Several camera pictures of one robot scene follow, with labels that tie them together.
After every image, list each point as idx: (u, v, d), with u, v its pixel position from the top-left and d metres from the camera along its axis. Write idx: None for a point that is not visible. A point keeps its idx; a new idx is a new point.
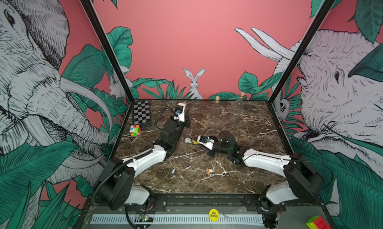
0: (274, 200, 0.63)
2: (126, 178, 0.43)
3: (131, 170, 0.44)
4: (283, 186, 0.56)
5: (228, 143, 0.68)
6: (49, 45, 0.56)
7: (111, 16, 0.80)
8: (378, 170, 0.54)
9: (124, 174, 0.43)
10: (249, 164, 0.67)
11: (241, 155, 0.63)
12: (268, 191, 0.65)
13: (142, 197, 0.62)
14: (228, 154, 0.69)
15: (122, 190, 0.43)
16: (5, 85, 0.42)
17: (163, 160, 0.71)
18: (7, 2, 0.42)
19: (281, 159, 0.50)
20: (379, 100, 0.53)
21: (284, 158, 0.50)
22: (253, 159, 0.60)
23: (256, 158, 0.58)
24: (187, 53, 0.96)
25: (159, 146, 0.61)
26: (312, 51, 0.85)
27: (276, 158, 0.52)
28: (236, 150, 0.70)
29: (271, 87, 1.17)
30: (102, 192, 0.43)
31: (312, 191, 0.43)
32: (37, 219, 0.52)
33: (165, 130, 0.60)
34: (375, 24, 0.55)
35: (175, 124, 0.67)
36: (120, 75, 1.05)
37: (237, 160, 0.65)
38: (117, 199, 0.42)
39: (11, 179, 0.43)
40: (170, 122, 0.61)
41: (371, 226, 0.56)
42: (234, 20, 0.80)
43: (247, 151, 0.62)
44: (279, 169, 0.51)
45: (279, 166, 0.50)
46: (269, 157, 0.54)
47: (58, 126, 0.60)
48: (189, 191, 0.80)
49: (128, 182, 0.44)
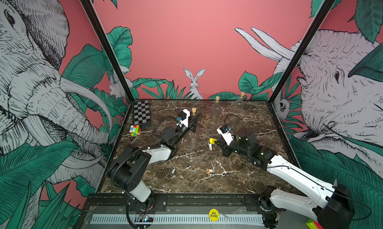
0: (276, 203, 0.64)
2: (143, 161, 0.47)
3: (147, 154, 0.49)
4: (300, 201, 0.53)
5: (247, 142, 0.60)
6: (49, 45, 0.56)
7: (111, 16, 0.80)
8: (378, 170, 0.54)
9: (141, 157, 0.48)
10: (272, 171, 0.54)
11: (266, 158, 0.54)
12: (273, 194, 0.64)
13: (145, 194, 0.63)
14: (247, 154, 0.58)
15: (138, 173, 0.47)
16: (5, 85, 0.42)
17: (167, 158, 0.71)
18: (7, 2, 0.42)
19: (322, 187, 0.43)
20: (379, 100, 0.53)
21: (327, 187, 0.43)
22: (282, 170, 0.52)
23: (286, 171, 0.50)
24: (187, 53, 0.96)
25: (164, 146, 0.65)
26: (312, 51, 0.85)
27: (314, 183, 0.45)
28: (259, 149, 0.59)
29: (271, 87, 1.17)
30: (117, 176, 0.46)
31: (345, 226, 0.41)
32: (37, 219, 0.52)
33: (166, 137, 0.64)
34: (375, 24, 0.55)
35: (174, 130, 0.64)
36: (120, 75, 1.05)
37: (259, 162, 0.56)
38: (132, 181, 0.45)
39: (11, 179, 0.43)
40: (168, 128, 0.65)
41: (371, 226, 0.56)
42: (234, 21, 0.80)
43: (275, 158, 0.54)
44: (316, 197, 0.45)
45: (318, 195, 0.43)
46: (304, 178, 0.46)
47: (58, 126, 0.60)
48: (189, 191, 0.80)
49: (144, 166, 0.48)
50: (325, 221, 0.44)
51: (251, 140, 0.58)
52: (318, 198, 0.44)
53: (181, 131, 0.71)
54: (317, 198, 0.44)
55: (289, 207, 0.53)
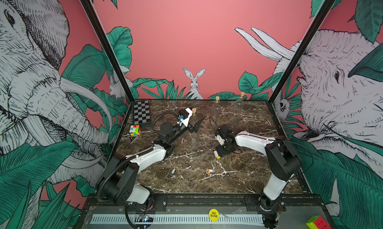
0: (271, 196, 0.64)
2: (131, 173, 0.44)
3: (135, 165, 0.46)
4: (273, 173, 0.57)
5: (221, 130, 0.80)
6: (49, 45, 0.56)
7: (111, 16, 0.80)
8: (378, 170, 0.54)
9: (129, 168, 0.45)
10: (239, 143, 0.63)
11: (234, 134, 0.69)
12: (265, 187, 0.66)
13: (144, 196, 0.63)
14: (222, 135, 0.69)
15: (127, 185, 0.44)
16: (5, 85, 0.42)
17: (162, 159, 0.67)
18: (7, 2, 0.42)
19: (266, 138, 0.55)
20: (379, 100, 0.53)
21: (269, 138, 0.55)
22: (243, 138, 0.65)
23: (244, 138, 0.65)
24: (187, 53, 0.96)
25: (158, 145, 0.62)
26: (312, 51, 0.85)
27: (259, 140, 0.57)
28: (230, 131, 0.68)
29: (271, 87, 1.17)
30: (106, 190, 0.44)
31: (284, 167, 0.48)
32: (37, 219, 0.52)
33: (162, 132, 0.61)
34: (375, 24, 0.55)
35: (171, 126, 0.61)
36: (120, 74, 1.05)
37: (230, 139, 0.71)
38: (121, 194, 0.43)
39: (11, 179, 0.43)
40: (166, 123, 0.62)
41: (371, 226, 0.56)
42: (234, 20, 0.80)
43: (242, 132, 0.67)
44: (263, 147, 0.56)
45: (262, 144, 0.55)
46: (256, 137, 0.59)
47: (58, 126, 0.60)
48: (189, 191, 0.80)
49: (132, 177, 0.45)
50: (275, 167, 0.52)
51: (223, 127, 0.78)
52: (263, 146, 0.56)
53: (179, 129, 0.68)
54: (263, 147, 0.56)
55: (279, 190, 0.61)
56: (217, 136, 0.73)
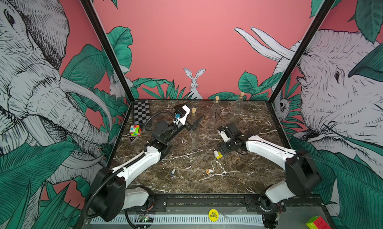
0: (273, 198, 0.64)
2: (118, 189, 0.41)
3: (122, 180, 0.43)
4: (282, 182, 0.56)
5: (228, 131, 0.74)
6: (49, 45, 0.56)
7: (111, 16, 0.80)
8: (378, 170, 0.54)
9: (115, 184, 0.41)
10: (250, 148, 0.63)
11: (244, 138, 0.63)
12: (268, 189, 0.65)
13: (144, 197, 0.64)
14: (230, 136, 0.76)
15: (117, 200, 0.42)
16: (5, 85, 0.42)
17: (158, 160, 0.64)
18: (7, 2, 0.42)
19: (285, 151, 0.49)
20: (379, 100, 0.53)
21: (288, 151, 0.49)
22: (256, 145, 0.60)
23: (260, 145, 0.58)
24: (187, 53, 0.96)
25: (152, 148, 0.58)
26: (312, 51, 0.85)
27: (280, 149, 0.51)
28: (239, 134, 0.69)
29: (271, 87, 1.17)
30: (95, 204, 0.42)
31: (305, 185, 0.44)
32: (37, 219, 0.52)
33: (156, 132, 0.56)
34: (375, 24, 0.55)
35: (166, 124, 0.57)
36: (120, 75, 1.05)
37: (239, 142, 0.65)
38: (111, 209, 0.42)
39: (11, 179, 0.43)
40: (161, 122, 0.57)
41: (371, 226, 0.56)
42: (234, 20, 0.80)
43: (252, 136, 0.62)
44: (281, 160, 0.51)
45: (281, 157, 0.50)
46: (273, 147, 0.53)
47: (58, 126, 0.60)
48: (189, 191, 0.80)
49: (121, 192, 0.43)
50: (292, 182, 0.48)
51: (232, 128, 0.71)
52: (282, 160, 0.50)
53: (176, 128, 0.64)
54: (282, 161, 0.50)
55: (284, 197, 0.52)
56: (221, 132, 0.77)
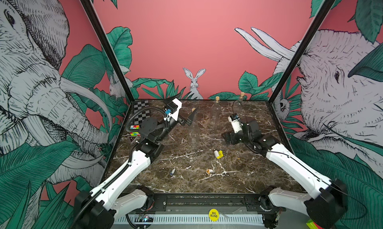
0: (274, 201, 0.64)
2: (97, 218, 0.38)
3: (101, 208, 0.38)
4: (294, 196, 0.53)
5: (248, 129, 0.62)
6: (49, 45, 0.56)
7: (111, 16, 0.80)
8: (378, 170, 0.54)
9: (94, 212, 0.38)
10: (270, 158, 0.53)
11: (268, 144, 0.54)
12: (271, 193, 0.64)
13: (143, 200, 0.63)
14: (249, 138, 0.64)
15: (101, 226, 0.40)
16: (5, 85, 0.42)
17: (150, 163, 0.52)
18: (7, 2, 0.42)
19: (318, 178, 0.43)
20: (379, 100, 0.53)
21: (323, 179, 0.43)
22: (281, 158, 0.51)
23: (285, 159, 0.50)
24: (187, 53, 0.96)
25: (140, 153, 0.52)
26: (312, 51, 0.85)
27: (311, 173, 0.45)
28: (260, 137, 0.57)
29: (271, 87, 1.17)
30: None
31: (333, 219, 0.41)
32: (37, 219, 0.52)
33: (144, 132, 0.48)
34: (375, 24, 0.55)
35: (155, 122, 0.49)
36: (120, 75, 1.05)
37: (260, 147, 0.56)
38: None
39: (11, 179, 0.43)
40: (149, 119, 0.49)
41: (371, 226, 0.56)
42: (234, 20, 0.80)
43: (277, 145, 0.54)
44: (310, 188, 0.44)
45: (312, 185, 0.43)
46: (302, 168, 0.46)
47: (58, 126, 0.60)
48: (189, 191, 0.80)
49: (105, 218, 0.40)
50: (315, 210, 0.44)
51: (252, 126, 0.60)
52: (312, 188, 0.43)
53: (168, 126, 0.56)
54: (311, 189, 0.44)
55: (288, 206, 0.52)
56: (233, 121, 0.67)
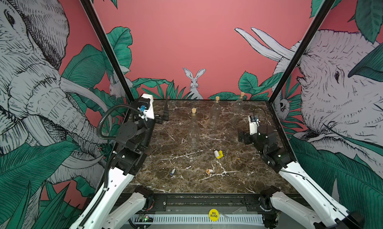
0: (274, 204, 0.64)
2: None
3: None
4: (302, 212, 0.52)
5: (266, 140, 0.58)
6: (49, 45, 0.56)
7: (111, 16, 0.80)
8: (378, 170, 0.54)
9: None
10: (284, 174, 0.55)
11: (282, 162, 0.52)
12: (274, 195, 0.64)
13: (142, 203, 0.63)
14: (263, 151, 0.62)
15: None
16: (5, 85, 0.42)
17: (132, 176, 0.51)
18: (7, 2, 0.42)
19: (335, 207, 0.41)
20: (379, 100, 0.53)
21: (340, 209, 0.41)
22: (297, 179, 0.49)
23: (300, 180, 0.48)
24: (187, 53, 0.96)
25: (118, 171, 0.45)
26: (312, 51, 0.85)
27: (326, 201, 0.43)
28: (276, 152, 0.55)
29: (271, 87, 1.17)
30: None
31: None
32: (37, 219, 0.52)
33: (122, 139, 0.41)
34: (375, 24, 0.55)
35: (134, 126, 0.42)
36: (120, 75, 1.05)
37: (273, 162, 0.54)
38: None
39: (11, 179, 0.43)
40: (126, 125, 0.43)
41: (371, 226, 0.56)
42: (234, 20, 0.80)
43: (291, 164, 0.51)
44: (323, 214, 0.43)
45: (327, 212, 0.41)
46: (318, 195, 0.44)
47: (58, 126, 0.60)
48: (189, 191, 0.80)
49: None
50: None
51: (271, 139, 0.55)
52: (327, 215, 0.42)
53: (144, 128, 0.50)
54: (325, 216, 0.42)
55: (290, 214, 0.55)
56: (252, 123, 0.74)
